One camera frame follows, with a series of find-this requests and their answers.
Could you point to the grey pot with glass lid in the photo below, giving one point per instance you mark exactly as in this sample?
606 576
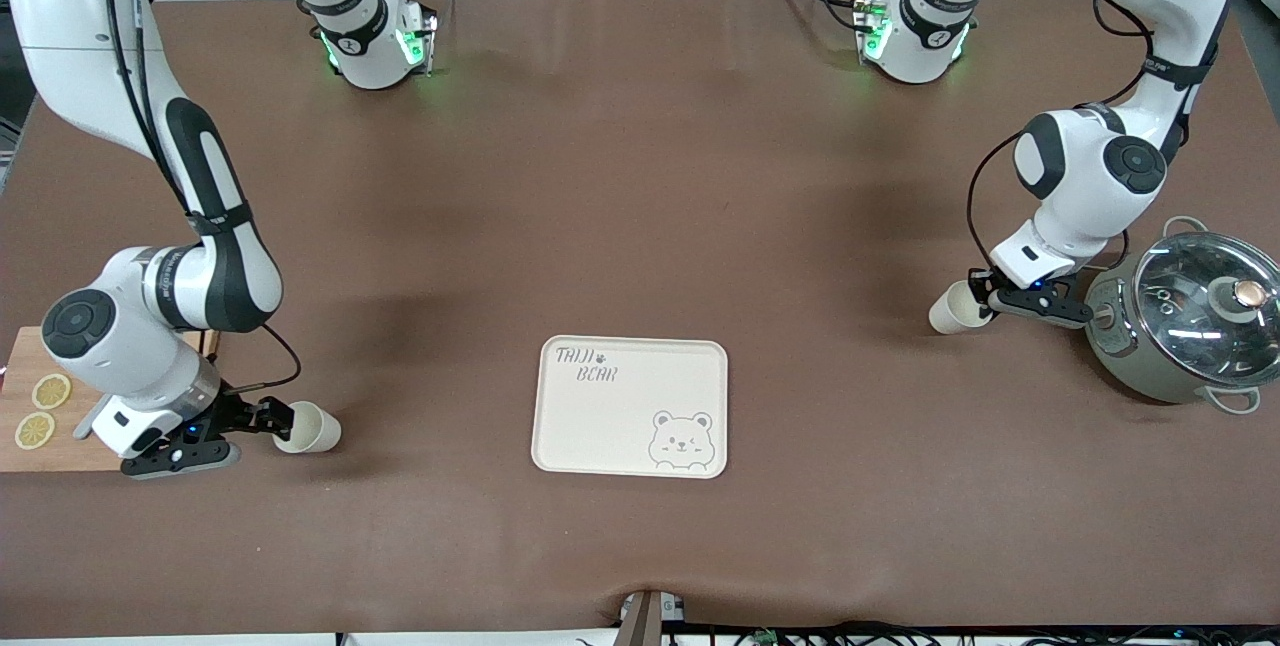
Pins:
1120 356

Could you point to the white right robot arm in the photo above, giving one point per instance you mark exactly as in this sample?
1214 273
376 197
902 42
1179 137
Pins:
220 266

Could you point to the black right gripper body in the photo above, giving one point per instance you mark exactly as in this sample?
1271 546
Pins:
237 412

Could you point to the cream bear print tray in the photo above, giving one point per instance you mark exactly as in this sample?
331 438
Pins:
620 426

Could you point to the brown table cover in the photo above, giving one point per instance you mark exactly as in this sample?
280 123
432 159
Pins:
640 176

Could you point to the wooden cutting board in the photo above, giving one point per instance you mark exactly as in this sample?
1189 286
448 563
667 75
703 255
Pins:
70 456

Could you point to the metal camera bracket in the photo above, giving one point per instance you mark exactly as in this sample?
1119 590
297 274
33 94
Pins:
648 621

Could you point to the lemon slice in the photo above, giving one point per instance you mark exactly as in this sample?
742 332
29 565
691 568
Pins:
35 430
51 391

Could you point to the glass pot lid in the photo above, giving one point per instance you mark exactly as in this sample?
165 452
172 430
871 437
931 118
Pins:
1180 276

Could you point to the grey plastic knife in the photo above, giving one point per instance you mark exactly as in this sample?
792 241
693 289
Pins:
85 426

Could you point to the white plastic cup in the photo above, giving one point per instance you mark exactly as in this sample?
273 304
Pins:
950 311
315 431

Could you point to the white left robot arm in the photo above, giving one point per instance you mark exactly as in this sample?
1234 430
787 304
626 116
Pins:
1090 176

